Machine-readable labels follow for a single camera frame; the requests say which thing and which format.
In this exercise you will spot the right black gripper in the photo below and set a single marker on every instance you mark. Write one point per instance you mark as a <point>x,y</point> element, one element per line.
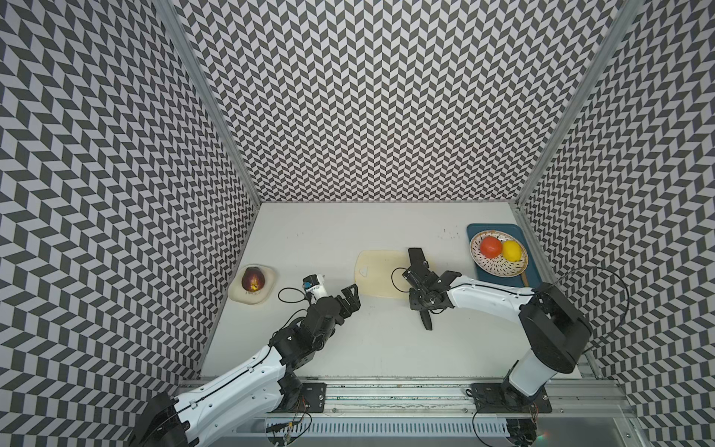
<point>414,304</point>

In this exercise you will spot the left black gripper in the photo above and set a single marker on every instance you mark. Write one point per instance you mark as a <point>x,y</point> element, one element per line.
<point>352,300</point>

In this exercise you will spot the cream plastic cutting board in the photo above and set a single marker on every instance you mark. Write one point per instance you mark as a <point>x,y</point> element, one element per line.
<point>378,274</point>

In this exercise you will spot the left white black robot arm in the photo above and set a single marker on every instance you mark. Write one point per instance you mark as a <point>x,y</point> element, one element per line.
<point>262,384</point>

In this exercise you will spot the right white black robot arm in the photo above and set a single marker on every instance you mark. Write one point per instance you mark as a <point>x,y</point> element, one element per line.
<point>556,330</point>

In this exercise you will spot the patterned ceramic plate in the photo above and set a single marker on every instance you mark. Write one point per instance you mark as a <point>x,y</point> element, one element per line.
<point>498,267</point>

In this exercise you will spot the red tomato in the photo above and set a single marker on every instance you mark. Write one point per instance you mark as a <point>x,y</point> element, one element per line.
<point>490,247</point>

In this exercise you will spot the yellow lemon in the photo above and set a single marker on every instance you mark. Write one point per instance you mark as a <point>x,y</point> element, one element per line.
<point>511,251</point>

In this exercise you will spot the dark red apple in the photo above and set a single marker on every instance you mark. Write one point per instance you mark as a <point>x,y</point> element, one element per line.
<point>253,279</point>

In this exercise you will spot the small white plate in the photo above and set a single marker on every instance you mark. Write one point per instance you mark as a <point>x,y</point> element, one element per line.
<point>238,295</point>

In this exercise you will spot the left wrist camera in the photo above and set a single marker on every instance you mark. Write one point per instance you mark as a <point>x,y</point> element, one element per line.
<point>314,286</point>

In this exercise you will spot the aluminium front rail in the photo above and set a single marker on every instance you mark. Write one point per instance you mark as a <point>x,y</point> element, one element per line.
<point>442,397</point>

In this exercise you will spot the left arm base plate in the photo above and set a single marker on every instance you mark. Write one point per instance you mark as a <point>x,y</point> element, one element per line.
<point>304,398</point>

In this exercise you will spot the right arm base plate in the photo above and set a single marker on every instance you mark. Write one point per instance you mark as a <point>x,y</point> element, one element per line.
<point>503,398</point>

